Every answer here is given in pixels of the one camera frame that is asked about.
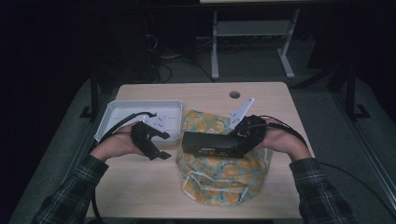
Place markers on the white metal desk frame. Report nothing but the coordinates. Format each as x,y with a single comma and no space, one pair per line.
252,28

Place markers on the orange patterned fabric bag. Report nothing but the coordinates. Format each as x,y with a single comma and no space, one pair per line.
224,177

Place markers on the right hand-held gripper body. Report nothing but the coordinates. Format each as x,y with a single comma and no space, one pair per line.
252,130

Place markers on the white plastic tray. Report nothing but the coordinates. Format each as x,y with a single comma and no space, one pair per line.
124,110

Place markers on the person's left hand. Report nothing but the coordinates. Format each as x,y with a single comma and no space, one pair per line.
116,143

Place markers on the black rectangular box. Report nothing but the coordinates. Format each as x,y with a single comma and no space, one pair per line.
208,144

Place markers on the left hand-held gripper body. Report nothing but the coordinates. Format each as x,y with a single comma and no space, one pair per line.
140,137

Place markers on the black metal stand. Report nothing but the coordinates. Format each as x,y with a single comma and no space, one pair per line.
351,93
94,93

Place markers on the person's right hand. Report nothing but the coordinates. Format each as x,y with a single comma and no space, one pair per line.
286,143

